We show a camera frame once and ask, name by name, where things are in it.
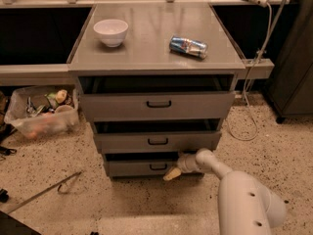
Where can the crushed blue drink can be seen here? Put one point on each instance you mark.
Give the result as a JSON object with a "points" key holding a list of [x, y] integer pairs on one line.
{"points": [[188, 47]]}

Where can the dark grey rolling cabinet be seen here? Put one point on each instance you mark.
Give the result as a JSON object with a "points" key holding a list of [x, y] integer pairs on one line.
{"points": [[289, 90]]}

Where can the grey side shelf rail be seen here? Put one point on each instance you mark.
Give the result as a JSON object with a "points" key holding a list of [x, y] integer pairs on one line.
{"points": [[261, 70]]}

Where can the metal rod with hook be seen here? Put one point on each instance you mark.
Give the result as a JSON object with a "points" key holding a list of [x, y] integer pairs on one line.
{"points": [[41, 193]]}

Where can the clear plastic storage bin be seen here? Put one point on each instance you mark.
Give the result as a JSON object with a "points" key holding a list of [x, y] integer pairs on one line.
{"points": [[43, 110]]}

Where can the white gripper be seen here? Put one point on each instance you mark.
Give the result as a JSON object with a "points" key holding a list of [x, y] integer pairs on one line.
{"points": [[183, 164]]}

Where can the grey middle drawer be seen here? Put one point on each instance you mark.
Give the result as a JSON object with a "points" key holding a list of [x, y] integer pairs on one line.
{"points": [[156, 142]]}

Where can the black object bottom left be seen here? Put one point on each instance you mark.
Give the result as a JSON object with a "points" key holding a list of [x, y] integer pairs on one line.
{"points": [[11, 226]]}

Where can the grey drawer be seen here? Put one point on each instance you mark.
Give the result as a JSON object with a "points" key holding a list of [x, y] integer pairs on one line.
{"points": [[156, 106], [156, 142], [137, 168]]}

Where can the grey top drawer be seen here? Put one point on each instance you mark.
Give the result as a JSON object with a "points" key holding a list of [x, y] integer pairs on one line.
{"points": [[156, 106]]}

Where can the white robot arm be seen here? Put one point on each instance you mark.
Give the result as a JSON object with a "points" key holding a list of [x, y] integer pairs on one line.
{"points": [[245, 205]]}

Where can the grey drawer cabinet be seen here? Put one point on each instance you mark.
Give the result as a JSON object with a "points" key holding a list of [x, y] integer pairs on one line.
{"points": [[143, 63]]}

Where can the white ceramic bowl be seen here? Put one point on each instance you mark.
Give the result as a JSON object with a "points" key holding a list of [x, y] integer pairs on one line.
{"points": [[111, 32]]}

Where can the grey bottom drawer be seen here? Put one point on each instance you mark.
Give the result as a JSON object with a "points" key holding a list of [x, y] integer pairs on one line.
{"points": [[137, 168]]}

